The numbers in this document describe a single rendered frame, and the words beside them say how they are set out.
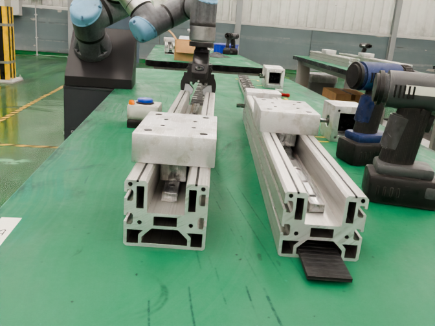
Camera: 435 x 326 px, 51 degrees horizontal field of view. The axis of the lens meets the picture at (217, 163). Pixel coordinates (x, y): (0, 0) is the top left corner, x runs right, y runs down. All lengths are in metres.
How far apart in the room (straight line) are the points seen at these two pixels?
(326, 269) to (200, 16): 0.93
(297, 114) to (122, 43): 1.25
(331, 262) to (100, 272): 0.26
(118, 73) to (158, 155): 1.31
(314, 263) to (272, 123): 0.36
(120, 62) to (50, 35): 10.86
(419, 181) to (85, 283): 0.55
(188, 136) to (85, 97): 1.34
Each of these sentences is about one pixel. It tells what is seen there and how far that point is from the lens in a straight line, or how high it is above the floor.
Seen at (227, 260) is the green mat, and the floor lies 0.78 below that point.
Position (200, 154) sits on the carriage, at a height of 0.88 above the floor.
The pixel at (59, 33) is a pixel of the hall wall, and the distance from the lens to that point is 12.72.
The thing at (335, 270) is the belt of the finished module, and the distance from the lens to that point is 0.55.
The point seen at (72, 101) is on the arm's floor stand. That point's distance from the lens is 1.93.
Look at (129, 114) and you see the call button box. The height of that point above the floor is 0.82.
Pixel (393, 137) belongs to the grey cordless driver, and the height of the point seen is 0.89.
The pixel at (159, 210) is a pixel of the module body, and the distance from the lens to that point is 0.57.
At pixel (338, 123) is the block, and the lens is 1.25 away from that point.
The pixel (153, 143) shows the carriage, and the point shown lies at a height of 0.89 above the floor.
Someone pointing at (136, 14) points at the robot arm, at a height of 1.06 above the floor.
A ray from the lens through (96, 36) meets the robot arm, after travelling 1.87.
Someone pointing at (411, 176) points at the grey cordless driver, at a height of 0.83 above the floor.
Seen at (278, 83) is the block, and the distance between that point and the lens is 2.30.
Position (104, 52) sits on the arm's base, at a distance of 1.94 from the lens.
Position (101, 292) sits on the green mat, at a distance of 0.49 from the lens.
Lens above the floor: 1.04
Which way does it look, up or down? 16 degrees down
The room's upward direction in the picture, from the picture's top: 5 degrees clockwise
